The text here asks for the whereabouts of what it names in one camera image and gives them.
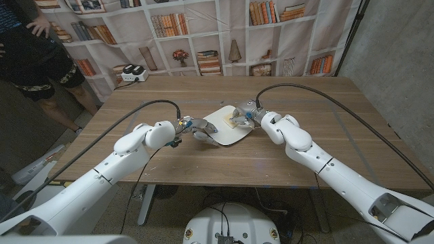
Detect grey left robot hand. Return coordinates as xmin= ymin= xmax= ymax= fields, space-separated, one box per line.
xmin=172 ymin=115 xmax=220 ymax=148

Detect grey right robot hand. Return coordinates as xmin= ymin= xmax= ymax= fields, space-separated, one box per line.
xmin=230 ymin=100 xmax=272 ymax=129

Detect white square paper plate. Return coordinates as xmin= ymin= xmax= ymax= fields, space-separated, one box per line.
xmin=202 ymin=104 xmax=254 ymax=146

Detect white power strip black adapters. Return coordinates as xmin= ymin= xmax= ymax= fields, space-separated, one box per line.
xmin=120 ymin=64 xmax=150 ymax=83

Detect printed bookshelf backdrop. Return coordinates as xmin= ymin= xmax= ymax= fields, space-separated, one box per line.
xmin=33 ymin=0 xmax=362 ymax=101

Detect grey table leg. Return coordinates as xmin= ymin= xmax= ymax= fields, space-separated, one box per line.
xmin=137 ymin=184 xmax=157 ymax=226
xmin=309 ymin=188 xmax=332 ymax=234

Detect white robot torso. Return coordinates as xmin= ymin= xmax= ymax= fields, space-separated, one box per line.
xmin=182 ymin=202 xmax=281 ymax=244

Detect black backdrop stand pole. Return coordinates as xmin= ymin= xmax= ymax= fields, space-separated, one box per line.
xmin=334 ymin=0 xmax=370 ymax=77

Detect white floor panel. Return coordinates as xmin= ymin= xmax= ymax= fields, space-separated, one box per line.
xmin=20 ymin=161 xmax=71 ymax=204

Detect long white floor device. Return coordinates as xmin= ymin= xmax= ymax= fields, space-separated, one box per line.
xmin=12 ymin=144 xmax=65 ymax=186

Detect person in black shirt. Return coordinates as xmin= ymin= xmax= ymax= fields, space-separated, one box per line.
xmin=0 ymin=0 xmax=99 ymax=135

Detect person in jeans dark shoes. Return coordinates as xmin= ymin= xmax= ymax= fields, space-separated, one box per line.
xmin=0 ymin=191 xmax=27 ymax=218

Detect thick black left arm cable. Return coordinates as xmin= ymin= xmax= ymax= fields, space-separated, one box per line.
xmin=0 ymin=99 xmax=182 ymax=223

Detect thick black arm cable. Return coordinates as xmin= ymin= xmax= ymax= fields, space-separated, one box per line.
xmin=0 ymin=99 xmax=182 ymax=223
xmin=254 ymin=83 xmax=434 ymax=191

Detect black power strip cable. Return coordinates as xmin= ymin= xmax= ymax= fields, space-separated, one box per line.
xmin=113 ymin=78 xmax=139 ymax=92

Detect grey floor cable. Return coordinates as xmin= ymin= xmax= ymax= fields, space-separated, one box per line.
xmin=254 ymin=187 xmax=289 ymax=215

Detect black torso cable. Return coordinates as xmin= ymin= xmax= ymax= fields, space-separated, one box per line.
xmin=206 ymin=202 xmax=231 ymax=237

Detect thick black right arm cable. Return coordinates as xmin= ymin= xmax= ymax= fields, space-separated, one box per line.
xmin=254 ymin=83 xmax=434 ymax=191

